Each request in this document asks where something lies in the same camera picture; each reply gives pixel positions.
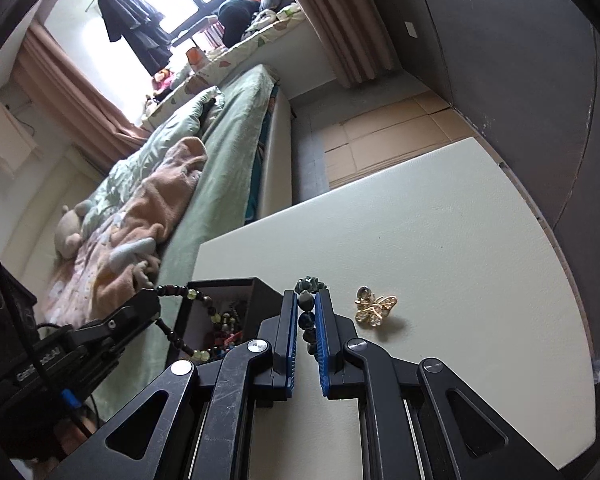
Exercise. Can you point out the light green floral duvet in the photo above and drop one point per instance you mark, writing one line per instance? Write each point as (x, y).
(145, 160)

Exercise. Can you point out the floral window seat cushion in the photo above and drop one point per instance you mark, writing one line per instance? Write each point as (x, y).
(240, 50)

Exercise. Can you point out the grey wardrobe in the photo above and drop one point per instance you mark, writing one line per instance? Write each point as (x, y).
(505, 60)

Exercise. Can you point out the pink toys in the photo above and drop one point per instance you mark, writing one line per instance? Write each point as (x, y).
(163, 82)

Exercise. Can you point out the hanging dark clothes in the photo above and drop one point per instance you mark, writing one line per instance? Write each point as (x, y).
(135, 25)

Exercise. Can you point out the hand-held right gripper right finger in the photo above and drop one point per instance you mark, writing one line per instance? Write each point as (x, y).
(322, 350)

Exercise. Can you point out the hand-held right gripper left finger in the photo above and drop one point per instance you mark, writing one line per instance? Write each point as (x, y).
(292, 340)

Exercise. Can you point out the pink curtain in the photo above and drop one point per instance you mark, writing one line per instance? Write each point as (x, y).
(70, 90)
(340, 25)

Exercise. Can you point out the gold butterfly brooch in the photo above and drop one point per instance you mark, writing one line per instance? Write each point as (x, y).
(375, 310)

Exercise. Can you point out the white wall socket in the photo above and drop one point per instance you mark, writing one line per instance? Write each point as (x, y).
(411, 29)

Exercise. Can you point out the flattened cardboard sheets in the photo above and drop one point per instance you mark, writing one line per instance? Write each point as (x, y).
(380, 135)

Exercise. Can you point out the dark bag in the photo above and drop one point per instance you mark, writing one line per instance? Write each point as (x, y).
(237, 17)

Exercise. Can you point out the white padded table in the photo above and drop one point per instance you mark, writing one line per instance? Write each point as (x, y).
(430, 235)

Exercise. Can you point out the beige plush toy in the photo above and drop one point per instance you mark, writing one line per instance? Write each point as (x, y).
(67, 232)

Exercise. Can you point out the small orange paper bag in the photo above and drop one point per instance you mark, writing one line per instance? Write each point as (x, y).
(195, 57)

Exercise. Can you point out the bed with green sheet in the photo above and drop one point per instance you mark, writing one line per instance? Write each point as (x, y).
(230, 160)

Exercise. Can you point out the black jewelry box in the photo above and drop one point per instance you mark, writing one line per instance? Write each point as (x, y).
(267, 300)

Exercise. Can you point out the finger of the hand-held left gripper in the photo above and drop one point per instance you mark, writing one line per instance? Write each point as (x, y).
(130, 315)

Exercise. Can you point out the pink fleece blanket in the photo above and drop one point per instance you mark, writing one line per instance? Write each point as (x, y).
(150, 210)

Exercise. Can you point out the beige hanging towel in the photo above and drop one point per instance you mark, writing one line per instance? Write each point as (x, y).
(5, 135)

